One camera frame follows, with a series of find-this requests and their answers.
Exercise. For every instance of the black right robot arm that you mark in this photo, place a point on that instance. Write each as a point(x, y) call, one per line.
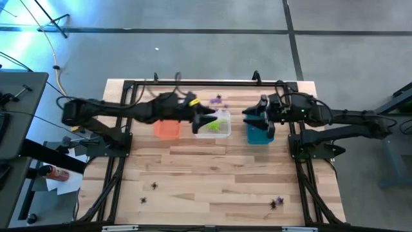
point(354, 117)

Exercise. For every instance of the orange spray can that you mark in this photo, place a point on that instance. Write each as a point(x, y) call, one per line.
point(56, 174)

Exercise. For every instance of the black metal beam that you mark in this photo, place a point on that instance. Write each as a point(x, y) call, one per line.
point(51, 156)

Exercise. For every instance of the white paper sheets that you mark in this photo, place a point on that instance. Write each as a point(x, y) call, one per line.
point(69, 187)

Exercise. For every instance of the black plastic spider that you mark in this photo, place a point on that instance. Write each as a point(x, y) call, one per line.
point(154, 185)
point(143, 200)
point(219, 96)
point(273, 204)

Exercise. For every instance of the black aluminium table frame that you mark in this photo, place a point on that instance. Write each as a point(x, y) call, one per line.
point(209, 83)

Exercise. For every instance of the teal plastic bin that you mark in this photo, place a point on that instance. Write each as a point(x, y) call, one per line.
point(257, 137)

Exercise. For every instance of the black round knob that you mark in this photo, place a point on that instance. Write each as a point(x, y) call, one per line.
point(31, 218)

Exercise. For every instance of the silver metal bracket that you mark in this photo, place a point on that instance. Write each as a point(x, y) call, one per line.
point(299, 229)
point(119, 228)

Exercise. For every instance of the grey metal table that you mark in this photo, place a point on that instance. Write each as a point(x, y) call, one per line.
point(386, 145)

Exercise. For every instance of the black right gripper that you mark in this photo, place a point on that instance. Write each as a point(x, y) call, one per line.
point(283, 109)

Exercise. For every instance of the orange plastic bin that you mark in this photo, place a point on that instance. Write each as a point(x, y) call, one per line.
point(167, 130)

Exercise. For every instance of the grey side table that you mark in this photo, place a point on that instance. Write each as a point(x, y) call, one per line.
point(22, 129)

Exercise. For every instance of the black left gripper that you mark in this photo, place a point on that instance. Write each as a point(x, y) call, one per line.
point(190, 111)

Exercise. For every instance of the black frame clip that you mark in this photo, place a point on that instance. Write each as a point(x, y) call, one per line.
point(256, 76)
point(156, 77)

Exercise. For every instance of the black clamp tool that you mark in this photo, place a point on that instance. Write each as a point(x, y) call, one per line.
point(6, 97)

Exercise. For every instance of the black tripod stand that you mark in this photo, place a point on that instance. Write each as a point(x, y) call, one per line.
point(51, 20)

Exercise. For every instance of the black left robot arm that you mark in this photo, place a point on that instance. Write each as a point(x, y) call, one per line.
point(112, 111)

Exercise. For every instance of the yellow label tag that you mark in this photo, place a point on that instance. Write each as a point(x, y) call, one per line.
point(194, 102)

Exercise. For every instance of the clear plastic bin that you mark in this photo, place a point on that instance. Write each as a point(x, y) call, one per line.
point(225, 132)

